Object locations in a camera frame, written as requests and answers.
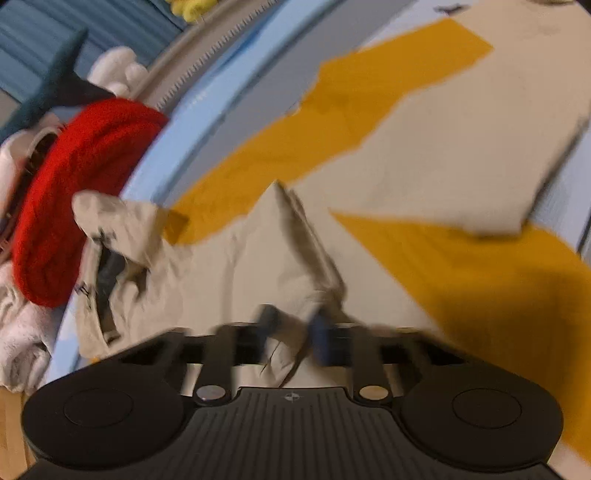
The teal shark plush toy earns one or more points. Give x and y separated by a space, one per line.
51 87

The red knitted blanket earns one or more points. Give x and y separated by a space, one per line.
78 184

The yellow plush toy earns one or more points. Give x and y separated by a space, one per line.
189 7

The beige garment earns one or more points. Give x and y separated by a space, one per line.
415 152

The light blue sheet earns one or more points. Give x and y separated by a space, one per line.
194 115

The grey mattress edge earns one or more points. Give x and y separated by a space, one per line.
184 55

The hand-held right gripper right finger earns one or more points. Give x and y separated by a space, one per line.
319 341

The wooden bed frame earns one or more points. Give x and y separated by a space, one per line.
10 429

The cream folded blanket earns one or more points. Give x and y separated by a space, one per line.
21 337

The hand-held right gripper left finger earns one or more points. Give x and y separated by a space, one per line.
268 325

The blue ribbed curtain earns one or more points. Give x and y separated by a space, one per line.
41 27

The white plush toy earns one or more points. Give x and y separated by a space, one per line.
117 69

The grey yellow printed bedsheet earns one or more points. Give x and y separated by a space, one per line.
498 295

